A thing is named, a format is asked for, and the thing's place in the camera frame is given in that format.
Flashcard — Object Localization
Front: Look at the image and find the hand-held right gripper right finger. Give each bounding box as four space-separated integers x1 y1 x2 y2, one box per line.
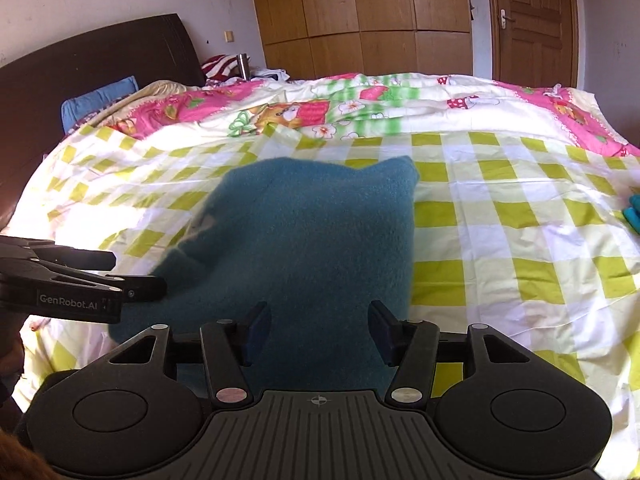
367 300 532 406

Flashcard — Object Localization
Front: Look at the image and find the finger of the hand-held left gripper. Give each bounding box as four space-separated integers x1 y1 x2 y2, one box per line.
0 259 167 304
0 236 117 272

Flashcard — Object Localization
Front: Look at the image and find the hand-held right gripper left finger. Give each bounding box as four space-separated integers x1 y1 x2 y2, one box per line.
107 301 273 408

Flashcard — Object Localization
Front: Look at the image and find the teal fleece garment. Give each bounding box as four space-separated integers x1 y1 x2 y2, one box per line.
109 156 421 397

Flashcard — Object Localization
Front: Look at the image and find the white clothes pile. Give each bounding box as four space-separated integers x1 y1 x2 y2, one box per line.
249 66 292 84

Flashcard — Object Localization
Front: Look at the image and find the blue pillow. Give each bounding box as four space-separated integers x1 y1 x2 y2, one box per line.
61 76 141 133

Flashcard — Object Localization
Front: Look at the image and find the green white checked bedsheet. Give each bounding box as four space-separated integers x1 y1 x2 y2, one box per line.
12 127 640 468

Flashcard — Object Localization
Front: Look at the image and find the brown fuzzy cloth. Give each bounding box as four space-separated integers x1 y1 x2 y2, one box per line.
0 429 56 480

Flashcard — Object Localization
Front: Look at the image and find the dark brown wooden headboard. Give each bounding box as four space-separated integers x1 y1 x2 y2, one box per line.
0 12 208 233

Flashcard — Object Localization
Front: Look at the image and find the beige pillow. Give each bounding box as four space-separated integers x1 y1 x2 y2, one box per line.
134 79 202 100

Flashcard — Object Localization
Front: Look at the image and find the pink floral cartoon quilt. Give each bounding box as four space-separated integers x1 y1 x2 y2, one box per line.
100 72 640 158

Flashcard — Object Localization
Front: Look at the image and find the red white striped cloth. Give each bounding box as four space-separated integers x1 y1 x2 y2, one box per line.
200 54 242 82

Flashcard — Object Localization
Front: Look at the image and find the small teal cloth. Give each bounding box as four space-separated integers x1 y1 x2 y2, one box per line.
622 195 640 234

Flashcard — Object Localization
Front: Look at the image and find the wooden wardrobe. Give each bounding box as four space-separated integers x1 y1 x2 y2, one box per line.
246 0 474 79

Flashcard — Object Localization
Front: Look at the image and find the wooden door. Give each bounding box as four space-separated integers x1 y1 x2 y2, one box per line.
484 0 582 87

